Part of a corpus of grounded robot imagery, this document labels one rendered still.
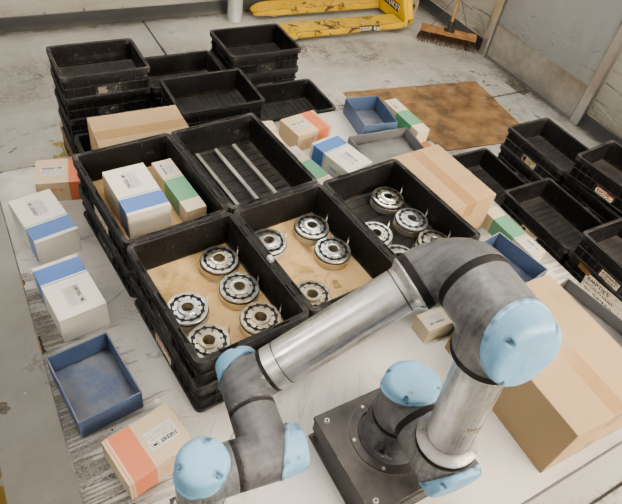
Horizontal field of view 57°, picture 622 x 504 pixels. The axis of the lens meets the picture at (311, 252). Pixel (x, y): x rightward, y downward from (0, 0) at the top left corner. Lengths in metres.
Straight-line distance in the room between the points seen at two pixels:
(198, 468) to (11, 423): 1.58
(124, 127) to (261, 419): 1.33
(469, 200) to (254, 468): 1.31
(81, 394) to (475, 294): 1.02
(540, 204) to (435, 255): 2.08
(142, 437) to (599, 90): 3.79
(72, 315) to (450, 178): 1.25
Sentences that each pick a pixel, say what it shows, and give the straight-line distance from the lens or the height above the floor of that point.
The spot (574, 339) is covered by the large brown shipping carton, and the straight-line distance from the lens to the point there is 1.63.
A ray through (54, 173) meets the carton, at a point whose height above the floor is 0.78.
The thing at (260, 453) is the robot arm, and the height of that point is 1.22.
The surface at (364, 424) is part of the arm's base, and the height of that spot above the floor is 0.84.
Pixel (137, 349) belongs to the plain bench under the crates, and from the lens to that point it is 1.58.
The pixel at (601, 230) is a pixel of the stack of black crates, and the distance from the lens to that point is 2.61.
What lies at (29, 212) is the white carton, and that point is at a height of 0.79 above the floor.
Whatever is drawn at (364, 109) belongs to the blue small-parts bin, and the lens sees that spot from 2.54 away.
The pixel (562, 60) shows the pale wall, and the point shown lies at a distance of 4.59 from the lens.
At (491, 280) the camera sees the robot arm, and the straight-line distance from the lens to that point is 0.83.
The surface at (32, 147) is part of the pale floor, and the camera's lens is 3.45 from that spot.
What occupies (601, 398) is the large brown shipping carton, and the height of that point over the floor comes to 0.90.
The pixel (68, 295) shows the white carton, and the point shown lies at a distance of 1.60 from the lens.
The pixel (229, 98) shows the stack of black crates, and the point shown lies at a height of 0.49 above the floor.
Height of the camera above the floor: 2.00
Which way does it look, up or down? 45 degrees down
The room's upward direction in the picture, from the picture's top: 12 degrees clockwise
